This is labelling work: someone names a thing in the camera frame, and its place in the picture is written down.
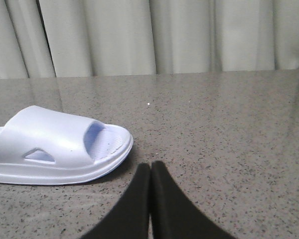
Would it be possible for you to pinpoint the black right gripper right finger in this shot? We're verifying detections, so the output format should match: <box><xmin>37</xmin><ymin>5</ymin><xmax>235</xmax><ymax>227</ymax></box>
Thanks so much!
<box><xmin>151</xmin><ymin>161</ymin><xmax>233</xmax><ymax>239</ymax></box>

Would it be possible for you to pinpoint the white pleated curtain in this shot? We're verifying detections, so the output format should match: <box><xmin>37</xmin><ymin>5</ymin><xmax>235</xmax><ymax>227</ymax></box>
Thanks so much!
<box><xmin>0</xmin><ymin>0</ymin><xmax>299</xmax><ymax>79</ymax></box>

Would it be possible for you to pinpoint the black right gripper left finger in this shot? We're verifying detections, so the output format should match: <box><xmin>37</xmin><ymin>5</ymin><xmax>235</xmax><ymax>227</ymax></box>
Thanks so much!
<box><xmin>82</xmin><ymin>163</ymin><xmax>150</xmax><ymax>239</ymax></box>

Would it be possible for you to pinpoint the light blue slipper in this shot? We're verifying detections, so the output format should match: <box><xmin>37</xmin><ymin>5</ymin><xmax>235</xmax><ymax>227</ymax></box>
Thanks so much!
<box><xmin>0</xmin><ymin>106</ymin><xmax>133</xmax><ymax>185</ymax></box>

